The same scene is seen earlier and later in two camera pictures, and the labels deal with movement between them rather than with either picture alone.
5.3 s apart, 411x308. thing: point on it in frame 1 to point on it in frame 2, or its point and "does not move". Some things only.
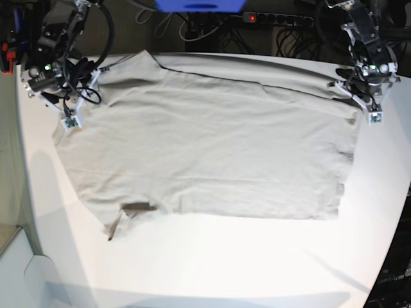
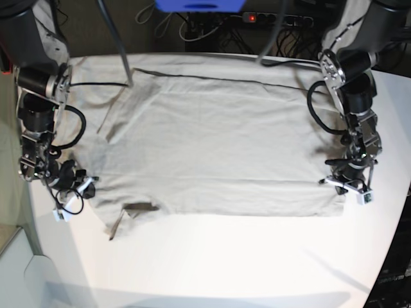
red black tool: (6, 60) does not move
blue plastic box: (201, 6) does not move
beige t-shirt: (214, 136) does not move
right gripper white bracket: (374, 110) to (364, 197)
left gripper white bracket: (72, 119) to (62, 215)
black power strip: (277, 18) does not move
